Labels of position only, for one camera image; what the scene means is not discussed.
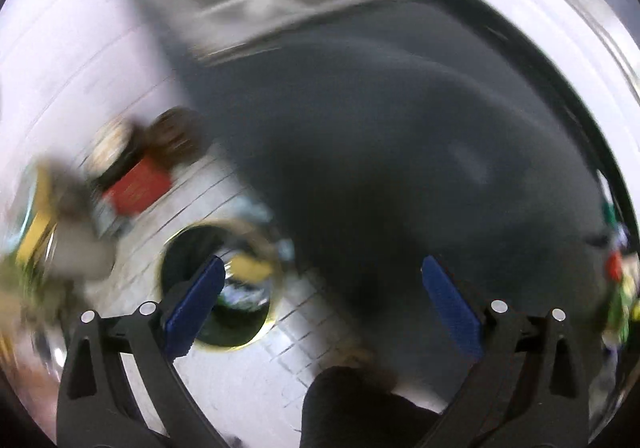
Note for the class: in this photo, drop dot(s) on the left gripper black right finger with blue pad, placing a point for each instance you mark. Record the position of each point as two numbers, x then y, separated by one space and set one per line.
526 387

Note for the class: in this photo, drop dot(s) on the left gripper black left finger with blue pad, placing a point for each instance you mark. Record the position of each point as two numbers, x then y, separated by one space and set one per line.
96 406

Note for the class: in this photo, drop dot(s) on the black round trash bin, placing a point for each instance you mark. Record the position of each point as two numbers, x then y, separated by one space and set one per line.
221 283

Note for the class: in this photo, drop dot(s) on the steel stock pot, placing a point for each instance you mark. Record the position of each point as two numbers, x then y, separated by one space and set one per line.
74 252

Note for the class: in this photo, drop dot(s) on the yellow cardboard box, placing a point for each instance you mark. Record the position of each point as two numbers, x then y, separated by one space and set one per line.
40 214

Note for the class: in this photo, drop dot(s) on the red square box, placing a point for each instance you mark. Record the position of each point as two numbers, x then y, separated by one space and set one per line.
139 189

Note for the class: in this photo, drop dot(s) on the patterned ceramic lidded bowl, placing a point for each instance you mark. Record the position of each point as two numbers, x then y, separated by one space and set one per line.
117 147

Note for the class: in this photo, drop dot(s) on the brown clay pot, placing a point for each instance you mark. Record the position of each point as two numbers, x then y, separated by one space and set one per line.
174 138

